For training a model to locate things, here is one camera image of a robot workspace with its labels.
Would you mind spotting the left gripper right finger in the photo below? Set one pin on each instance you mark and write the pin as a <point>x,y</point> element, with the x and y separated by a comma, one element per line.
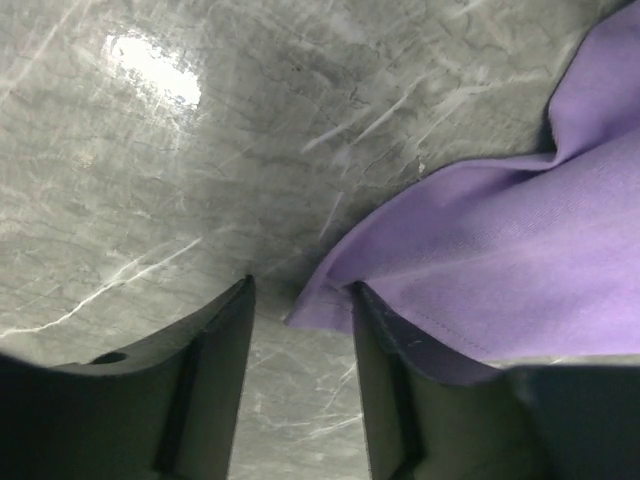
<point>432,413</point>

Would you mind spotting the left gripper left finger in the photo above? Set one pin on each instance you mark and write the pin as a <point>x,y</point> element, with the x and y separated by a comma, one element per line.
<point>164,407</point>

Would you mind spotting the purple t shirt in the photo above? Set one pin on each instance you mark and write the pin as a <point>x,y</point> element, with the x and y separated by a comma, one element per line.
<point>528,256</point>

